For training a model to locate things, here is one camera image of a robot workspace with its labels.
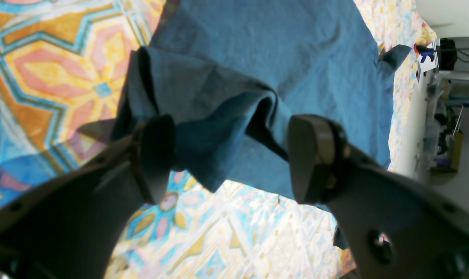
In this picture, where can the patterned colourful tablecloth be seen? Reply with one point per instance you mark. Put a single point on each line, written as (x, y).
(62, 67)

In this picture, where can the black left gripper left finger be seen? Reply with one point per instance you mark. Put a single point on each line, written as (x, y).
(68, 227)

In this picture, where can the lower right orange clamp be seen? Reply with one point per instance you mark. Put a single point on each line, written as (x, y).
(425, 52)

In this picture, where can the dark navy t-shirt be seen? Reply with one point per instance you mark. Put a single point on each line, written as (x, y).
(232, 73)

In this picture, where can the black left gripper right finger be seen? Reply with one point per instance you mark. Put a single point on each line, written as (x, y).
(394, 227)

